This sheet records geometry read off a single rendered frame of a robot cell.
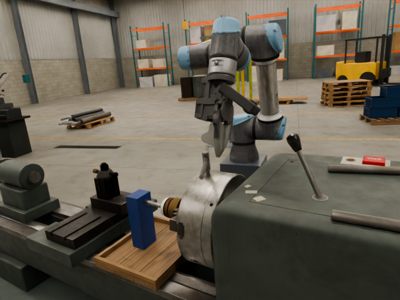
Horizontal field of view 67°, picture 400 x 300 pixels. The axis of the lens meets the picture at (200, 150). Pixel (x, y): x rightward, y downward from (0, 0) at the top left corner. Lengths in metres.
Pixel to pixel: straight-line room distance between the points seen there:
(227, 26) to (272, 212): 0.48
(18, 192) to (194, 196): 1.12
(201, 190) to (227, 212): 0.21
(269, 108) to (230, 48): 0.63
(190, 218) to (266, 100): 0.69
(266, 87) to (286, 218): 0.77
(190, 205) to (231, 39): 0.48
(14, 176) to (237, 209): 1.32
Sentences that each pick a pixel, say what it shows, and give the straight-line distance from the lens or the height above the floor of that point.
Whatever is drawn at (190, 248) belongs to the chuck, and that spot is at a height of 1.05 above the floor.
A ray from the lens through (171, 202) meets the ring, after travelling 1.11.
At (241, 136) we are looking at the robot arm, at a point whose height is 1.23.
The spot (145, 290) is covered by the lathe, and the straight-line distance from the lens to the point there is 1.20.
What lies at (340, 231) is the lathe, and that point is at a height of 1.25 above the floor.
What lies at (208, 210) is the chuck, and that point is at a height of 1.18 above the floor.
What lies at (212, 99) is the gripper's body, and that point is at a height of 1.50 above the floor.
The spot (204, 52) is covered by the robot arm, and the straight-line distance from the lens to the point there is 0.95.
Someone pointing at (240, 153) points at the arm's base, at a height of 1.15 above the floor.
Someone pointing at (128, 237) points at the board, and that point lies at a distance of 1.39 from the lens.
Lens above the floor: 1.59
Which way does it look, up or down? 16 degrees down
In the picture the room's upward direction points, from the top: 4 degrees counter-clockwise
